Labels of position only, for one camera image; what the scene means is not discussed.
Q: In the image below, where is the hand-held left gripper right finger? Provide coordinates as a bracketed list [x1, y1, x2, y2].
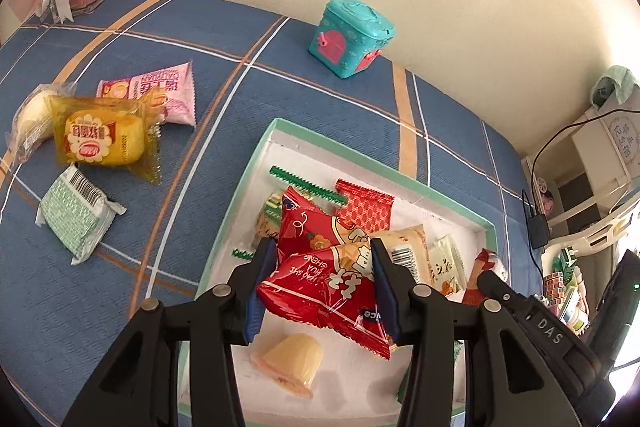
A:
[369, 238, 582, 427]

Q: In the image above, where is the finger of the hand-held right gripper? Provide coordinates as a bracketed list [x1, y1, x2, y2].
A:
[476, 270, 617, 426]

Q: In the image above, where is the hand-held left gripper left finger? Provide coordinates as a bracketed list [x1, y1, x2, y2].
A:
[60, 237, 279, 427]

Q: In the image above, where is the long orange cream snack packet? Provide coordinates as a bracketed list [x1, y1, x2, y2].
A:
[372, 227, 432, 289]

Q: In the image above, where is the red cartoon snack packet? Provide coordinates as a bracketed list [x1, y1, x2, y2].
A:
[256, 186, 397, 361]

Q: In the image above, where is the cream packet with green edges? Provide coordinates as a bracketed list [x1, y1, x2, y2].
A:
[232, 165, 349, 264]

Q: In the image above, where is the pale yellow jelly cup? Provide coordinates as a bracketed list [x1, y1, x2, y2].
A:
[250, 333, 322, 401]

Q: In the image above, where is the red white snack packet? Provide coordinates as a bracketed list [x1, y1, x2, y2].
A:
[460, 248, 509, 306]

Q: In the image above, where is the white tray with green rim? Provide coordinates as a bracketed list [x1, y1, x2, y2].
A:
[177, 118, 499, 427]

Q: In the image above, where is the small cream snack packet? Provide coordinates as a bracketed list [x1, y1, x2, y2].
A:
[427, 234, 469, 299]

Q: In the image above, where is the red patterned snack packet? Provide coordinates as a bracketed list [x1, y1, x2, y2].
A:
[334, 179, 395, 241]

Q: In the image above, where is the black power adapter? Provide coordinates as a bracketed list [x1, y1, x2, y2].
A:
[522, 189, 552, 251]

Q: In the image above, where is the blue plaid tablecloth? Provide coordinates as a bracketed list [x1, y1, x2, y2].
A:
[0, 0, 552, 427]

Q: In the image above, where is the white box with round label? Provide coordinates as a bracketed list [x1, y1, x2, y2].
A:
[571, 109, 640, 194]

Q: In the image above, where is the light green snack packet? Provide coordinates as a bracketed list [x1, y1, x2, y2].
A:
[35, 164, 127, 266]

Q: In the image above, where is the pink snack packet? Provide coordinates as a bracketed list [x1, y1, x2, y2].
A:
[96, 61, 197, 128]

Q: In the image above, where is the pale green cloth bag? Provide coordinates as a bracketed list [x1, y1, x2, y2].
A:
[591, 64, 640, 110]

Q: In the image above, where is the yellow cake packet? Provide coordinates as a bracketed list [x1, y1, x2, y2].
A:
[51, 87, 169, 186]

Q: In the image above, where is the teal toy house box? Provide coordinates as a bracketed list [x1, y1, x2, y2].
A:
[307, 0, 396, 80]

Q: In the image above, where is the clear wrapped white bun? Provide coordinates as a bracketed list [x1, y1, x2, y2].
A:
[5, 82, 77, 166]

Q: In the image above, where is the black cable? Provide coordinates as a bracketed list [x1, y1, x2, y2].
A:
[522, 108, 640, 280]

